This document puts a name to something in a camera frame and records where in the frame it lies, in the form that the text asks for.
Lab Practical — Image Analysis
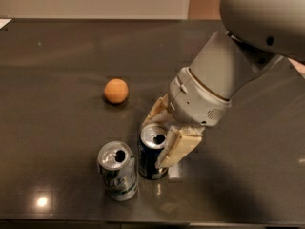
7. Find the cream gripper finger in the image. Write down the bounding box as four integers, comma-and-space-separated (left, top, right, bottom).
142, 94, 172, 126
155, 126, 205, 168

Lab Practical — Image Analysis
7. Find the blue pepsi can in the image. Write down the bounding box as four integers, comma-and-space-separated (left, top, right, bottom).
138, 123, 168, 180

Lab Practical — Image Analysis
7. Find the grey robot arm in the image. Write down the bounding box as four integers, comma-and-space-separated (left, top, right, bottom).
144, 0, 305, 168

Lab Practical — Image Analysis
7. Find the green silver 7up can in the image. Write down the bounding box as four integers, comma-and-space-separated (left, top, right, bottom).
97, 141, 137, 201

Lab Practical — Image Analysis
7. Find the orange fruit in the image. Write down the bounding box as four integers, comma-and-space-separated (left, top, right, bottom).
104, 78, 129, 104

